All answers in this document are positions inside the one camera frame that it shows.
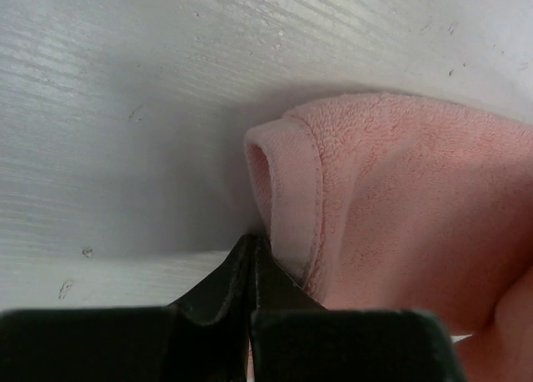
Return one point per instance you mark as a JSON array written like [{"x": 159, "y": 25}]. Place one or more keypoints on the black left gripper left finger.
[{"x": 201, "y": 336}]

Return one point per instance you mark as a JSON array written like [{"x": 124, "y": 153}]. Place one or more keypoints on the pink terry towel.
[{"x": 391, "y": 201}]

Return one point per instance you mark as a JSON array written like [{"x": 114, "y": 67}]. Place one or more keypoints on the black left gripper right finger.
[{"x": 296, "y": 339}]

